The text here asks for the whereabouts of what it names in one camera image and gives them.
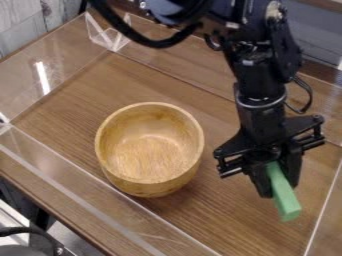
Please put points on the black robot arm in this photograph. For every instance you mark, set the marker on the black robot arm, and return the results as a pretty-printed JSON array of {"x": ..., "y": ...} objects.
[{"x": 249, "y": 30}]

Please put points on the brown wooden bowl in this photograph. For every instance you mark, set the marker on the brown wooden bowl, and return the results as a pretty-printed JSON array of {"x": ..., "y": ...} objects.
[{"x": 149, "y": 146}]

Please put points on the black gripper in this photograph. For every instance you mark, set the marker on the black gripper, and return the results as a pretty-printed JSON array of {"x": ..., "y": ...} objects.
[{"x": 269, "y": 137}]

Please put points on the green rectangular block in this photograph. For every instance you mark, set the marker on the green rectangular block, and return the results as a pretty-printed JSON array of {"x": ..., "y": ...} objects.
[{"x": 285, "y": 198}]

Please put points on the clear acrylic tray enclosure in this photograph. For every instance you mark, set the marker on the clear acrylic tray enclosure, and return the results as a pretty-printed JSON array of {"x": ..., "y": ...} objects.
[{"x": 63, "y": 84}]

